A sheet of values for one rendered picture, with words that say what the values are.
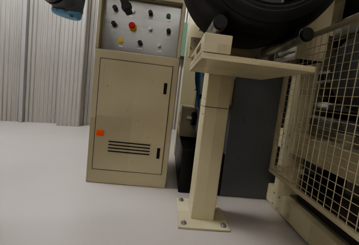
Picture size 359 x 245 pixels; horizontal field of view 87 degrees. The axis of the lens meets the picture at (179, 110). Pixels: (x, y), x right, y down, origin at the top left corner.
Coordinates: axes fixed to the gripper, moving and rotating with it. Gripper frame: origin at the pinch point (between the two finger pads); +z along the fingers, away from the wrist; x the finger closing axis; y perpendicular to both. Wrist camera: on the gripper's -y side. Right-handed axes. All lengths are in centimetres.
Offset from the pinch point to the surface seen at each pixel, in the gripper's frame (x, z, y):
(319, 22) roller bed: 18, 70, 17
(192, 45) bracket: 23.0, 14.8, -7.6
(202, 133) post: 25, 30, -49
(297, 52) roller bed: 18, 64, 1
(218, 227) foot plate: 20, 49, -93
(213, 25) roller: -10.5, 17.6, -9.0
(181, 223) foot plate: 20, 31, -95
